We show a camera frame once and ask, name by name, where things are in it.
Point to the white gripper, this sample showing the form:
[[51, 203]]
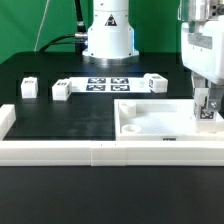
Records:
[[203, 53]]

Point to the white square tabletop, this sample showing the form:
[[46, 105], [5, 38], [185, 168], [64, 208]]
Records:
[[160, 120]]

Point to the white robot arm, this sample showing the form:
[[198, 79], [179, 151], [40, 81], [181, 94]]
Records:
[[111, 40]]

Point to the white marker tag sheet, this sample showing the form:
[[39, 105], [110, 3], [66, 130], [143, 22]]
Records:
[[109, 85]]

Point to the white U-shaped fence frame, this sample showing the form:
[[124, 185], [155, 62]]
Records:
[[109, 153]]

